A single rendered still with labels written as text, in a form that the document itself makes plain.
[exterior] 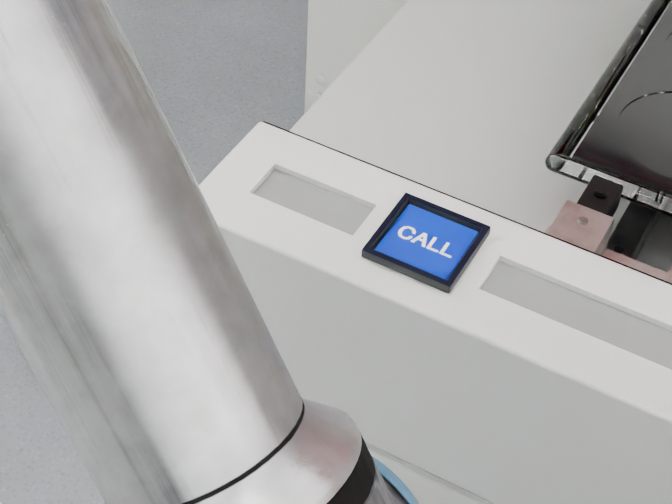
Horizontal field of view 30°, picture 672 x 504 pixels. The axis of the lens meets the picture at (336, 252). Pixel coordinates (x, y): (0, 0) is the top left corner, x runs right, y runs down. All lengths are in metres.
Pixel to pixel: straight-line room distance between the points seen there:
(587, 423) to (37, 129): 0.38
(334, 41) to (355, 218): 0.74
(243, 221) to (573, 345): 0.20
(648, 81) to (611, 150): 0.09
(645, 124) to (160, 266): 0.56
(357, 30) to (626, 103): 0.56
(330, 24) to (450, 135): 0.47
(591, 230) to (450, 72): 0.30
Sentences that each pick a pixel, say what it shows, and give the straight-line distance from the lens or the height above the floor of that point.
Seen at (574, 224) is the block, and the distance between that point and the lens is 0.83.
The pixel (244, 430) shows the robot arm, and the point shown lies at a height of 1.10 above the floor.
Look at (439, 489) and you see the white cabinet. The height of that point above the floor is 0.81.
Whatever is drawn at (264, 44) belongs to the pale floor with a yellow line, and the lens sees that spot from 2.48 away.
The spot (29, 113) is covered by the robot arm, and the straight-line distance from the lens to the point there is 0.42.
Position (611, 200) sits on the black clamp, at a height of 0.91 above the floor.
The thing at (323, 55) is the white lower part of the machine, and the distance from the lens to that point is 1.49.
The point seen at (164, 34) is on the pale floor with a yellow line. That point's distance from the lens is 2.51.
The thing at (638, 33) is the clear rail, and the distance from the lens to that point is 1.02.
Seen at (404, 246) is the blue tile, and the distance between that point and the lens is 0.72.
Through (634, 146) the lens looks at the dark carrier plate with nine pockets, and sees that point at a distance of 0.92.
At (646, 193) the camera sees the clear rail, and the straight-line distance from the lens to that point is 0.88.
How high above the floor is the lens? 1.47
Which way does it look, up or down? 46 degrees down
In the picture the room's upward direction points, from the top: 4 degrees clockwise
